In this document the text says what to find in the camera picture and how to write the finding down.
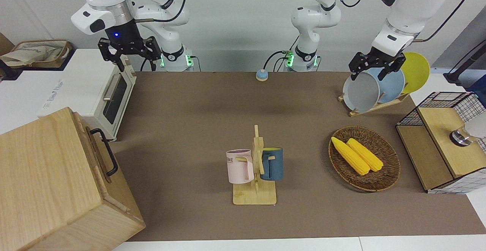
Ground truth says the wooden plate rack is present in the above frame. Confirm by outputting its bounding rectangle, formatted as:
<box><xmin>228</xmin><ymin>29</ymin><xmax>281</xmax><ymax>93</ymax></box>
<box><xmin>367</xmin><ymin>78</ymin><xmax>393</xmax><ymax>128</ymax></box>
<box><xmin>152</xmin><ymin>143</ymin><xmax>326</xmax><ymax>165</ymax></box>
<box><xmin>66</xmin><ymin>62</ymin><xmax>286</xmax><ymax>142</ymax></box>
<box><xmin>338</xmin><ymin>92</ymin><xmax>410</xmax><ymax>117</ymax></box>

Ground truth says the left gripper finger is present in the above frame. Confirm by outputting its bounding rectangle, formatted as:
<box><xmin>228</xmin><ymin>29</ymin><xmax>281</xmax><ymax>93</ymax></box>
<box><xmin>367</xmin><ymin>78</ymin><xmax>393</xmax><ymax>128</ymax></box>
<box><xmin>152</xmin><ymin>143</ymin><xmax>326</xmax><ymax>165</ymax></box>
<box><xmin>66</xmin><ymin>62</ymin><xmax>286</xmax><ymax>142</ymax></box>
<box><xmin>349</xmin><ymin>52</ymin><xmax>371</xmax><ymax>82</ymax></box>
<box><xmin>383</xmin><ymin>53</ymin><xmax>407</xmax><ymax>81</ymax></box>

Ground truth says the wooden mug tree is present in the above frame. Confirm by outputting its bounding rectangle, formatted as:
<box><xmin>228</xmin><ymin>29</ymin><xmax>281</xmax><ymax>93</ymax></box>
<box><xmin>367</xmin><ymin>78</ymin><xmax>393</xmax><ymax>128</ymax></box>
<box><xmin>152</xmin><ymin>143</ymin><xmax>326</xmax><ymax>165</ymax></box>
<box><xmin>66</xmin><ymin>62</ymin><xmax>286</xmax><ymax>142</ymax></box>
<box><xmin>232</xmin><ymin>125</ymin><xmax>278</xmax><ymax>206</ymax></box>

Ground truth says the white toaster oven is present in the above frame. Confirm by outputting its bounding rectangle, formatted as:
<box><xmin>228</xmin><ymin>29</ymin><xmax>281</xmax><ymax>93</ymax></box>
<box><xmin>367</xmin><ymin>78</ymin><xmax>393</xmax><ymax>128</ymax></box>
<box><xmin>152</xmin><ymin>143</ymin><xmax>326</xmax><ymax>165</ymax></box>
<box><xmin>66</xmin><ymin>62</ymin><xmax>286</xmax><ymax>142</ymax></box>
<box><xmin>38</xmin><ymin>49</ymin><xmax>137</xmax><ymax>142</ymax></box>

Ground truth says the wooden drawer with black handle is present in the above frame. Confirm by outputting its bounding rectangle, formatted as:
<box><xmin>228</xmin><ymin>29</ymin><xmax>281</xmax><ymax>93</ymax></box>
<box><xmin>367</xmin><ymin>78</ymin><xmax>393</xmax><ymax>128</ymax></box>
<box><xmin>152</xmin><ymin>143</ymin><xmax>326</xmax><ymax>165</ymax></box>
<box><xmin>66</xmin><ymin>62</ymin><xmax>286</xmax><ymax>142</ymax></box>
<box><xmin>73</xmin><ymin>111</ymin><xmax>124</xmax><ymax>186</ymax></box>

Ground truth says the clear glass cup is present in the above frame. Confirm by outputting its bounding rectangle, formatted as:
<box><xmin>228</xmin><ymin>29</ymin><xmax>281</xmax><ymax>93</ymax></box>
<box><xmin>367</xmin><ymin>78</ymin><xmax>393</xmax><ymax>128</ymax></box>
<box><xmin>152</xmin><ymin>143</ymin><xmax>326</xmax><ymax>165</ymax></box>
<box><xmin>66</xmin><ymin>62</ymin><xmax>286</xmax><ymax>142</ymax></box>
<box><xmin>450</xmin><ymin>121</ymin><xmax>486</xmax><ymax>147</ymax></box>

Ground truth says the pink mug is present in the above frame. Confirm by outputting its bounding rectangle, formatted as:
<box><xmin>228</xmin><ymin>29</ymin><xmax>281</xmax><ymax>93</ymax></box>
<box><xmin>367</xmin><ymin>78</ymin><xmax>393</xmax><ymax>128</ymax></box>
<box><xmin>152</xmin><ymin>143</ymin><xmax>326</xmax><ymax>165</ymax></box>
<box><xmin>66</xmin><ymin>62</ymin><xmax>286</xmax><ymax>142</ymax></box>
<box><xmin>226</xmin><ymin>149</ymin><xmax>254</xmax><ymax>185</ymax></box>

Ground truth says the yellow plate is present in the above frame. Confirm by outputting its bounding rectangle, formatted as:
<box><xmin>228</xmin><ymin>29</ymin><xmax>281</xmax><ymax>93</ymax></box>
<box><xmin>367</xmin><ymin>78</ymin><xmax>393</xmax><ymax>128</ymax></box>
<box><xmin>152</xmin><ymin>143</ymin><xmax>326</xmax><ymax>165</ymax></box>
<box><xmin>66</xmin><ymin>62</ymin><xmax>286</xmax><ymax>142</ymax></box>
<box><xmin>399</xmin><ymin>52</ymin><xmax>431</xmax><ymax>94</ymax></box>

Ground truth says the yellow corn cob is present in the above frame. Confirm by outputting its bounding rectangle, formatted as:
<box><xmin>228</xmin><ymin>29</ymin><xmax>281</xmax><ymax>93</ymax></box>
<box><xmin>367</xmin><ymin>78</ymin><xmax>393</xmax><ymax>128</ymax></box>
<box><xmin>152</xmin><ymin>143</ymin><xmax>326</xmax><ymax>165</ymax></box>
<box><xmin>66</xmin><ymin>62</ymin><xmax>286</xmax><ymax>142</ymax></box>
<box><xmin>346</xmin><ymin>138</ymin><xmax>384</xmax><ymax>172</ymax></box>
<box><xmin>331</xmin><ymin>136</ymin><xmax>371</xmax><ymax>176</ymax></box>

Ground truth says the light blue plate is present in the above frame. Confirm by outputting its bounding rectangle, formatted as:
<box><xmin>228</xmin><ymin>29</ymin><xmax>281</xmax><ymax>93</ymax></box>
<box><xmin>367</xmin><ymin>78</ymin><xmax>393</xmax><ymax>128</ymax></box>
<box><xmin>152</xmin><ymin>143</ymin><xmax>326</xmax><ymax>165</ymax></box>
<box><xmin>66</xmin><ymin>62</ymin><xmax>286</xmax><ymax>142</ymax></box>
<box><xmin>370</xmin><ymin>67</ymin><xmax>406</xmax><ymax>104</ymax></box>

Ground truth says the brown table mat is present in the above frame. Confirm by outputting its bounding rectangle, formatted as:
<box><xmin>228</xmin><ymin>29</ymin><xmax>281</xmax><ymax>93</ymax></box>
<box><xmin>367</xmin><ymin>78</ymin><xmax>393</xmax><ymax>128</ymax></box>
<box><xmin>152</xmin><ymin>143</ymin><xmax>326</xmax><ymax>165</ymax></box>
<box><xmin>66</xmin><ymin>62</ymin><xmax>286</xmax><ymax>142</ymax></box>
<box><xmin>109</xmin><ymin>71</ymin><xmax>486</xmax><ymax>242</ymax></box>

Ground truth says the brown woven tray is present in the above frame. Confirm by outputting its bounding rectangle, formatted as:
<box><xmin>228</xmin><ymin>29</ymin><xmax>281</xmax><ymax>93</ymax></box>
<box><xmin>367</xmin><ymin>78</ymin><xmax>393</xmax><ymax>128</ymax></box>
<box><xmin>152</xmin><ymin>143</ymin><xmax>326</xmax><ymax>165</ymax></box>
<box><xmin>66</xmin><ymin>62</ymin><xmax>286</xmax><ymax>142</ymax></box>
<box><xmin>8</xmin><ymin>39</ymin><xmax>73</xmax><ymax>69</ymax></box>

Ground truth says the wire and wood shelf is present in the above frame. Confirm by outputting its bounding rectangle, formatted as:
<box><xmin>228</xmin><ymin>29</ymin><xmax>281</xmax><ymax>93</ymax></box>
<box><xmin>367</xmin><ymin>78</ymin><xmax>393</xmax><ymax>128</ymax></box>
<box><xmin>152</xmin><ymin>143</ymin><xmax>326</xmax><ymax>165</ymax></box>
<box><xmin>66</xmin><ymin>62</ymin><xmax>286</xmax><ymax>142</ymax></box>
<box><xmin>395</xmin><ymin>92</ymin><xmax>486</xmax><ymax>195</ymax></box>

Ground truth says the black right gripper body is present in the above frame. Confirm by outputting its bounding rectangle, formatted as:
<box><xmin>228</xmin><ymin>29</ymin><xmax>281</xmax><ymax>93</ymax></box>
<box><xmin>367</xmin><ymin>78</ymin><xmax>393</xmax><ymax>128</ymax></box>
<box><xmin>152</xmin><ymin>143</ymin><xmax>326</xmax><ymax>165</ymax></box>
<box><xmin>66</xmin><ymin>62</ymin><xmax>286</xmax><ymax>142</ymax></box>
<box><xmin>104</xmin><ymin>19</ymin><xmax>148</xmax><ymax>55</ymax></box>

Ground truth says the black stand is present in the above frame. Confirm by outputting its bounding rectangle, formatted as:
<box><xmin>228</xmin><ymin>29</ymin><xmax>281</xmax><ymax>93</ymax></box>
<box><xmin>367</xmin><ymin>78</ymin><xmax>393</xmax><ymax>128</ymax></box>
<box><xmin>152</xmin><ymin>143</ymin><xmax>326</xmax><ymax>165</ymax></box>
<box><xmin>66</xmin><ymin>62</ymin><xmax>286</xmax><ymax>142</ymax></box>
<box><xmin>443</xmin><ymin>40</ymin><xmax>486</xmax><ymax>85</ymax></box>

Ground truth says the wooden drawer cabinet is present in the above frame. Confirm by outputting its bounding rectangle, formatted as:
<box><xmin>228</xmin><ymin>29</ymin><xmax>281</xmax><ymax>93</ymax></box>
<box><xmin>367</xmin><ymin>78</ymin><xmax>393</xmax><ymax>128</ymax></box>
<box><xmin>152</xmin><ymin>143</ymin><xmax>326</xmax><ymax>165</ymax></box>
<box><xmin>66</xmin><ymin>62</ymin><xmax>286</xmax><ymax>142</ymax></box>
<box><xmin>0</xmin><ymin>107</ymin><xmax>147</xmax><ymax>251</ymax></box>

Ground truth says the dark blue mug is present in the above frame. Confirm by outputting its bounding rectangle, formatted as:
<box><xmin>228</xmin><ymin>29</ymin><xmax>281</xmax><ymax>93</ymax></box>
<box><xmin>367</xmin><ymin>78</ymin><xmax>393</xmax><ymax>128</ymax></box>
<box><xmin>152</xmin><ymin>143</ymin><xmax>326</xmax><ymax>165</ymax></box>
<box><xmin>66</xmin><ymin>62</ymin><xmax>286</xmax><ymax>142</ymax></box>
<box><xmin>260</xmin><ymin>147</ymin><xmax>284</xmax><ymax>182</ymax></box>

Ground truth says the grey plate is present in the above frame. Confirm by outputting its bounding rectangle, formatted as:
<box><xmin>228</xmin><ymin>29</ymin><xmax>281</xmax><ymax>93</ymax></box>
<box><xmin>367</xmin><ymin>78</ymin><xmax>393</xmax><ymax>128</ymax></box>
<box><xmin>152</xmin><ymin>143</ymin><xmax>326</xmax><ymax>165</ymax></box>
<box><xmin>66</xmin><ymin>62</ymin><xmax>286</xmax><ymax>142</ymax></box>
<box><xmin>342</xmin><ymin>71</ymin><xmax>380</xmax><ymax>113</ymax></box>

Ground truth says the beige cloth bag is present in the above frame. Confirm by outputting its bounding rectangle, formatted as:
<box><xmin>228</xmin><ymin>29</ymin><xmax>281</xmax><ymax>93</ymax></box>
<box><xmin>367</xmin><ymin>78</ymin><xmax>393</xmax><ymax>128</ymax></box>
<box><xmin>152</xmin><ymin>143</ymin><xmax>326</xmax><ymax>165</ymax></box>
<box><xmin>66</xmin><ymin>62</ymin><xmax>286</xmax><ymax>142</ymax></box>
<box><xmin>0</xmin><ymin>41</ymin><xmax>69</xmax><ymax>68</ymax></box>

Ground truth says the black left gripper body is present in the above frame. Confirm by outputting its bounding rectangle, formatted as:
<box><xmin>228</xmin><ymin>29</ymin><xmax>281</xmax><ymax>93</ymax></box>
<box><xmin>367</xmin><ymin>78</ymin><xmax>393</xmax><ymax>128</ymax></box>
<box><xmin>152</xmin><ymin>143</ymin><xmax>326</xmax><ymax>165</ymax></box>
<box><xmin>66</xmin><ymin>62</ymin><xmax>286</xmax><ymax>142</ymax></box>
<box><xmin>365</xmin><ymin>46</ymin><xmax>397</xmax><ymax>69</ymax></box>

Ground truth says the brown wicker basket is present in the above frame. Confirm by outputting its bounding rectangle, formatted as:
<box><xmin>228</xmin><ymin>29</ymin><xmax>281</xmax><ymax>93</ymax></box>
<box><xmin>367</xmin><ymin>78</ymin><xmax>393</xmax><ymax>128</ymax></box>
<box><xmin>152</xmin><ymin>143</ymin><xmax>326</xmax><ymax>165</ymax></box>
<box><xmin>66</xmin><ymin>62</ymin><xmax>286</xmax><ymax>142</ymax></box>
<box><xmin>328</xmin><ymin>126</ymin><xmax>401</xmax><ymax>193</ymax></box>

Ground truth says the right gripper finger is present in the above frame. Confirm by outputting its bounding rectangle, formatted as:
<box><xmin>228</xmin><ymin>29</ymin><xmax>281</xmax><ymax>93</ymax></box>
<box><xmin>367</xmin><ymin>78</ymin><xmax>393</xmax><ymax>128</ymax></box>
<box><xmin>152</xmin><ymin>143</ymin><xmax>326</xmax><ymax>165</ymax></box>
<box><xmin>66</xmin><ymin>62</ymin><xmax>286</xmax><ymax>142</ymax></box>
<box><xmin>98</xmin><ymin>38</ymin><xmax>126</xmax><ymax>73</ymax></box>
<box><xmin>142</xmin><ymin>36</ymin><xmax>162</xmax><ymax>71</ymax></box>

